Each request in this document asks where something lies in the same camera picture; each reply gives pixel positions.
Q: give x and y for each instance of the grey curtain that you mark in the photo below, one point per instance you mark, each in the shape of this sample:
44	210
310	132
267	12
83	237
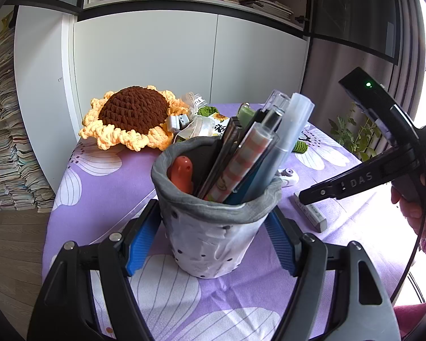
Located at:
408	49

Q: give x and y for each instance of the clear capped pen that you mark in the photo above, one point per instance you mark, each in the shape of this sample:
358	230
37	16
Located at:
278	101

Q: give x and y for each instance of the green crochet strip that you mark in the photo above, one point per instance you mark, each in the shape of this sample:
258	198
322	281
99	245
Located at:
300	146

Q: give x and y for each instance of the wide black framed glass door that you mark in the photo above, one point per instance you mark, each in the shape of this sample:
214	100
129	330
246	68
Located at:
351	7

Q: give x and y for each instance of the red checked pen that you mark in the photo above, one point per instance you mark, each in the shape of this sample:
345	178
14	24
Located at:
241	160

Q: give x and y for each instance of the purple floral tablecloth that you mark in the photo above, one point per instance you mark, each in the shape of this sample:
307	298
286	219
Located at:
103	191

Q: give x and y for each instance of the green crochet leaf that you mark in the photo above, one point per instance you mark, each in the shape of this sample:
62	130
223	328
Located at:
206	110

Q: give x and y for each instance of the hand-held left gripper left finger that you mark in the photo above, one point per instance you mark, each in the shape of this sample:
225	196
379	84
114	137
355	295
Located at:
142	236

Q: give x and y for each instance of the white grey charger plug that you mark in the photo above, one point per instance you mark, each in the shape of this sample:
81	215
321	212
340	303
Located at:
175	123

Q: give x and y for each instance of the black labelled marker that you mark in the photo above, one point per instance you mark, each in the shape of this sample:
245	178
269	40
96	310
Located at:
225	145

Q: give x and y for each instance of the crochet sunflower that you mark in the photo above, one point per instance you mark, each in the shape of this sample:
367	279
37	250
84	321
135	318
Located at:
135	110

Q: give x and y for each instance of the tall pile of worn books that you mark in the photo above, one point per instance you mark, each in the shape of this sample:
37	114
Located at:
10	156

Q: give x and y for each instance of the frosted translucent pen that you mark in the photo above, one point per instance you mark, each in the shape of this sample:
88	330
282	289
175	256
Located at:
291	131

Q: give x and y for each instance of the person's pink clothed leg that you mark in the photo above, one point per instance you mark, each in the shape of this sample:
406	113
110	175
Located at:
419	323

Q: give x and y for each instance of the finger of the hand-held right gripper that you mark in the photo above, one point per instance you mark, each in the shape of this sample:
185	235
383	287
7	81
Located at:
351	181

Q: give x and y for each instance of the white correction tape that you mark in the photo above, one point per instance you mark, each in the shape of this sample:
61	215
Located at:
287	177

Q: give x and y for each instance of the books on shelf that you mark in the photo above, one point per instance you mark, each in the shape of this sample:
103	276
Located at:
266	7

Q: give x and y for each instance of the person's right hand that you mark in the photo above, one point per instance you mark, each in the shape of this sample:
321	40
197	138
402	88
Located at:
410	213

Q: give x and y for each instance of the white cabinet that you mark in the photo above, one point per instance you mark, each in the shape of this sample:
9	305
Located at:
145	53

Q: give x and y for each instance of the grey fabric pen holder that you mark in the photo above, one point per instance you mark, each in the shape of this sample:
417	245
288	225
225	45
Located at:
198	245

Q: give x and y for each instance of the green potted plant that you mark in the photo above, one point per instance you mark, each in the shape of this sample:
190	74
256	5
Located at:
355	135

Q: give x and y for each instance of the thick blue pen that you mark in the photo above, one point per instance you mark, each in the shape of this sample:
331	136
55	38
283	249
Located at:
245	193

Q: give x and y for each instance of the grey white eraser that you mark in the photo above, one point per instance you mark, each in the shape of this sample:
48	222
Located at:
312	215

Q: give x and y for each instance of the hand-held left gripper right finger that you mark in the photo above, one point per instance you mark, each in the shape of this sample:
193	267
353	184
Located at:
278	241

